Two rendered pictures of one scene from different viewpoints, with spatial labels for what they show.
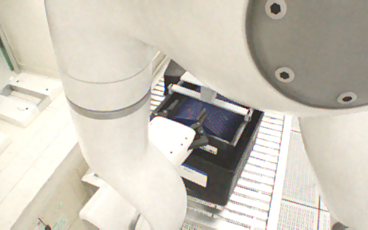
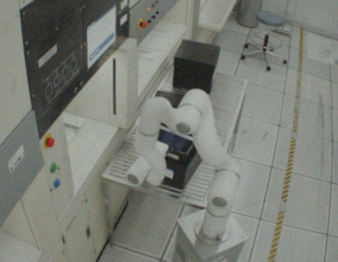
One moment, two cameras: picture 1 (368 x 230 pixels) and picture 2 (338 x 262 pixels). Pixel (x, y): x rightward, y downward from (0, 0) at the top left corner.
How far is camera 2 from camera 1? 1.41 m
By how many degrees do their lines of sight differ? 5
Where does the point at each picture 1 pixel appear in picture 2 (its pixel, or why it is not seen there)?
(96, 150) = (144, 145)
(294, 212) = (240, 220)
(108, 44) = (154, 121)
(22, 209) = (82, 184)
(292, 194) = (241, 208)
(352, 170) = (199, 146)
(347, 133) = (198, 139)
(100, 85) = (151, 129)
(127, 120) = (154, 136)
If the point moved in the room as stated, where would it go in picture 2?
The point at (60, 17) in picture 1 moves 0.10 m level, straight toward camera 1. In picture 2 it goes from (146, 116) to (158, 132)
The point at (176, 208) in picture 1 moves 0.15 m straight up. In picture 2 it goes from (163, 167) to (164, 141)
